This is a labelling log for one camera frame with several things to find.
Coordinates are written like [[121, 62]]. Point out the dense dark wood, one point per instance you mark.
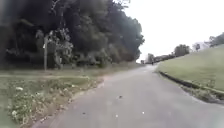
[[83, 30]]

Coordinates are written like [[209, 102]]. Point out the grey asphalt road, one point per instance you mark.
[[140, 100]]

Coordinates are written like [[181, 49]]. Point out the pale pole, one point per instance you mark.
[[45, 55]]

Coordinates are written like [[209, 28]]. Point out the row of distant trees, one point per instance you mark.
[[181, 50]]

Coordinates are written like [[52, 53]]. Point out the weedy grass verge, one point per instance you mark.
[[36, 95]]

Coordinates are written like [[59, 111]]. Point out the dark roadside ditch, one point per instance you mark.
[[196, 87]]

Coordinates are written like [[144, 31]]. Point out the grassy slope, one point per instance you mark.
[[200, 66]]

